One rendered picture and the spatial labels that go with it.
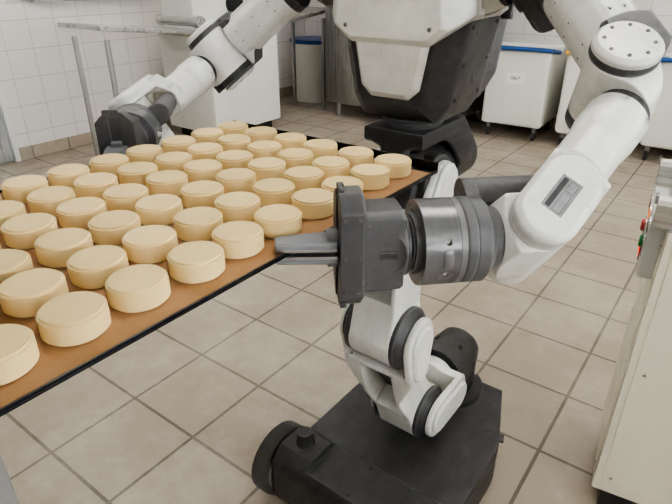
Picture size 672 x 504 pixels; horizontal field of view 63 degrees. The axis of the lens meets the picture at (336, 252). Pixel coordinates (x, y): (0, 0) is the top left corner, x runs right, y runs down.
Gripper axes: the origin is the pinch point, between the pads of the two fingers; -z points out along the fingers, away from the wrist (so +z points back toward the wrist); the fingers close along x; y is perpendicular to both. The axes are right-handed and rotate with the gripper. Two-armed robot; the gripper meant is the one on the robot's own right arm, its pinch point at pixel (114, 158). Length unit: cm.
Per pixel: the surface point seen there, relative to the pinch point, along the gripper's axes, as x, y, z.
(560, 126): -87, 266, 337
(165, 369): -107, -18, 87
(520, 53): -33, 236, 367
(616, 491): -96, 109, 7
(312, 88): -89, 82, 538
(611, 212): -105, 232, 203
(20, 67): -39, -153, 373
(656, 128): -78, 315, 289
